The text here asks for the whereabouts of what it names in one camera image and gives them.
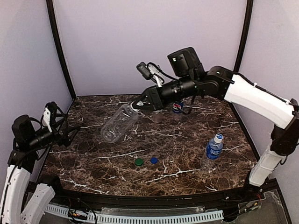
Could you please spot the green bottle cap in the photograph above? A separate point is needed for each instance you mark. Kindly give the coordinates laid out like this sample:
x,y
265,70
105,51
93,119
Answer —
x,y
139,162

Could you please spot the black right table rail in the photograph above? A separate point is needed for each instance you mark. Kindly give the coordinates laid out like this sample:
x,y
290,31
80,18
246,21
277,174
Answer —
x,y
245,131

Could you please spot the white slotted cable duct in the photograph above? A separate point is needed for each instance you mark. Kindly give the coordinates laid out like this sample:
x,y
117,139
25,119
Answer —
x,y
190,215

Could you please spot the black right frame post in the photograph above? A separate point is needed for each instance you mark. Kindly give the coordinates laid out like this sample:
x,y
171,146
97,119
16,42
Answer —
x,y
244,35

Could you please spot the blue bottle cap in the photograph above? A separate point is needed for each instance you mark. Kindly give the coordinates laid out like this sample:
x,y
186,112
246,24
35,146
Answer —
x,y
154,160

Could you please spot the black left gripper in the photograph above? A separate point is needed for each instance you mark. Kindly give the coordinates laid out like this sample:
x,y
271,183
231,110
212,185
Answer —
x,y
61,135

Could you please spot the clear bottle blue label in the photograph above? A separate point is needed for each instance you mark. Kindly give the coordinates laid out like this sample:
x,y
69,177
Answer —
x,y
212,151

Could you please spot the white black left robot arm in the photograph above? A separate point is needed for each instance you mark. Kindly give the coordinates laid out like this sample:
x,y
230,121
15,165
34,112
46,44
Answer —
x,y
30,136

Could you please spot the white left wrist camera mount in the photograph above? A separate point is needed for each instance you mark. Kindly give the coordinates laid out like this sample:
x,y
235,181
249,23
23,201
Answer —
x,y
48,119

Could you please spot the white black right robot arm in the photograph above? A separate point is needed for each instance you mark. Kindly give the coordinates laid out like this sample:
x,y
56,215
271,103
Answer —
x,y
233,87

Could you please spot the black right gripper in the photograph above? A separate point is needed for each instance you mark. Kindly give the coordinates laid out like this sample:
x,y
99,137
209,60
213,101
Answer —
x,y
156,98

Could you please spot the clear bottle white cap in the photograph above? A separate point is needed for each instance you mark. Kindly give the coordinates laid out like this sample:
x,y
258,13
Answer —
x,y
123,119

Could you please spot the black table rail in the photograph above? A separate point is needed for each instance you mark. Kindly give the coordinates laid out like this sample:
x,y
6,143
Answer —
x,y
226,200
245,131

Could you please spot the clear Pepsi bottle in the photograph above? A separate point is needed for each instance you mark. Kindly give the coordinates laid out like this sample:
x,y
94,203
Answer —
x,y
177,107

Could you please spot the black frame post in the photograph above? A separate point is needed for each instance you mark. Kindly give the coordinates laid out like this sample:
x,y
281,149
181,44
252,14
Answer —
x,y
244,35
59,48

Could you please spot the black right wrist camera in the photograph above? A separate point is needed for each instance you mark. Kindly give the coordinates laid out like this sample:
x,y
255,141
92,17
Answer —
x,y
153,72

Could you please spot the black left frame post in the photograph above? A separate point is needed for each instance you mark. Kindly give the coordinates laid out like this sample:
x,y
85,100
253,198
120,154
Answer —
x,y
59,48

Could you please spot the black front table rail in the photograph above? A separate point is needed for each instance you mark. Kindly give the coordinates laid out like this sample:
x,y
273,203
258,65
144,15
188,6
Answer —
x,y
226,200

